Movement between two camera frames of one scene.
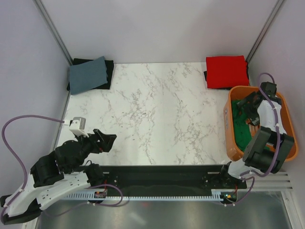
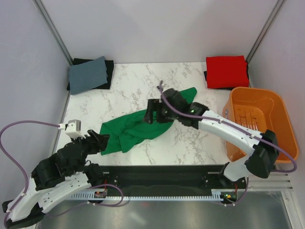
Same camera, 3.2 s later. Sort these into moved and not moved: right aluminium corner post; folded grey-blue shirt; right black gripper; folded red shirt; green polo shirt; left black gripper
Moved: green polo shirt; right black gripper
Not moved: folded red shirt; right aluminium corner post; left black gripper; folded grey-blue shirt
